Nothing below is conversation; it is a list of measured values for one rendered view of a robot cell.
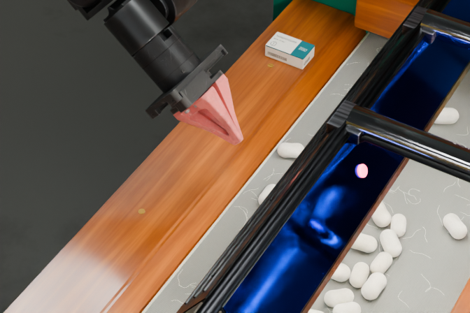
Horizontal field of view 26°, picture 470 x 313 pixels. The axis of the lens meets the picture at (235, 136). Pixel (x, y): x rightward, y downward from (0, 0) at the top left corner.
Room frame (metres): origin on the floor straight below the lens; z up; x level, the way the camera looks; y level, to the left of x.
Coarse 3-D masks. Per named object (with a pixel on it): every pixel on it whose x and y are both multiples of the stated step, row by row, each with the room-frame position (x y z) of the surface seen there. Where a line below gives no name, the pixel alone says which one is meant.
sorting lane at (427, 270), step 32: (352, 64) 1.11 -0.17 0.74; (320, 96) 1.04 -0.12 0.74; (448, 128) 0.98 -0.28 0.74; (288, 160) 0.92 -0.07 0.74; (256, 192) 0.86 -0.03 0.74; (416, 192) 0.86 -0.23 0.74; (448, 192) 0.86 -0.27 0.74; (224, 224) 0.81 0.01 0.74; (416, 224) 0.81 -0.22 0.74; (192, 256) 0.76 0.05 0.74; (352, 256) 0.76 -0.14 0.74; (416, 256) 0.76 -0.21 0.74; (448, 256) 0.76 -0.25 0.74; (192, 288) 0.71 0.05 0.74; (352, 288) 0.71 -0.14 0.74; (384, 288) 0.71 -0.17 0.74; (416, 288) 0.71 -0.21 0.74; (448, 288) 0.71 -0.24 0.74
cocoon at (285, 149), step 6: (282, 144) 0.93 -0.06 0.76; (288, 144) 0.93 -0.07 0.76; (294, 144) 0.93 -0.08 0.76; (300, 144) 0.93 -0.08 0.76; (282, 150) 0.92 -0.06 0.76; (288, 150) 0.92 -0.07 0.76; (294, 150) 0.92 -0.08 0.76; (300, 150) 0.92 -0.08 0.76; (282, 156) 0.92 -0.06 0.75; (288, 156) 0.92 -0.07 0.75; (294, 156) 0.92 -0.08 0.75
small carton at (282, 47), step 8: (272, 40) 1.11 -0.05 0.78; (280, 40) 1.11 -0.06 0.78; (288, 40) 1.11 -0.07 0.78; (296, 40) 1.11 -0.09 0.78; (272, 48) 1.09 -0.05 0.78; (280, 48) 1.09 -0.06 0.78; (288, 48) 1.09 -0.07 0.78; (296, 48) 1.09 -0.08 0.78; (304, 48) 1.09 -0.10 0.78; (312, 48) 1.09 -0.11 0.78; (272, 56) 1.09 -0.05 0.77; (280, 56) 1.09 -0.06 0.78; (288, 56) 1.08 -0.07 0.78; (296, 56) 1.08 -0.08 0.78; (304, 56) 1.08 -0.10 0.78; (312, 56) 1.09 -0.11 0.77; (296, 64) 1.07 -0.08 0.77; (304, 64) 1.07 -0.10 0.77
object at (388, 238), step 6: (384, 234) 0.78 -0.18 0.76; (390, 234) 0.78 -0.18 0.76; (396, 234) 0.78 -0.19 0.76; (384, 240) 0.77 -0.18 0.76; (390, 240) 0.77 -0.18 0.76; (396, 240) 0.77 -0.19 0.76; (384, 246) 0.77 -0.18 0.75; (390, 246) 0.76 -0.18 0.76; (396, 246) 0.76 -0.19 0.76; (390, 252) 0.76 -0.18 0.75; (396, 252) 0.75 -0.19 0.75
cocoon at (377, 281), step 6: (372, 276) 0.72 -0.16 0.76; (378, 276) 0.72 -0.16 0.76; (384, 276) 0.72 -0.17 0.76; (366, 282) 0.71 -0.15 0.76; (372, 282) 0.71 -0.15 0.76; (378, 282) 0.71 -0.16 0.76; (384, 282) 0.71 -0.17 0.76; (366, 288) 0.70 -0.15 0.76; (372, 288) 0.70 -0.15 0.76; (378, 288) 0.70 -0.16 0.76; (366, 294) 0.69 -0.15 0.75; (372, 294) 0.69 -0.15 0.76; (378, 294) 0.70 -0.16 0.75
